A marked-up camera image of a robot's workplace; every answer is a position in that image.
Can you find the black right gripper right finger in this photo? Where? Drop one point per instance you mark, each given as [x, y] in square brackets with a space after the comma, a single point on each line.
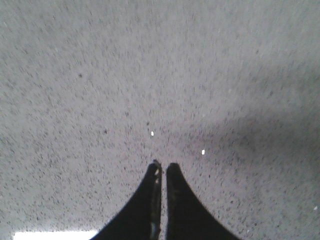
[188, 219]

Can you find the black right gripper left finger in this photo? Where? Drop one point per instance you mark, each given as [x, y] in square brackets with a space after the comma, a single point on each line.
[140, 218]

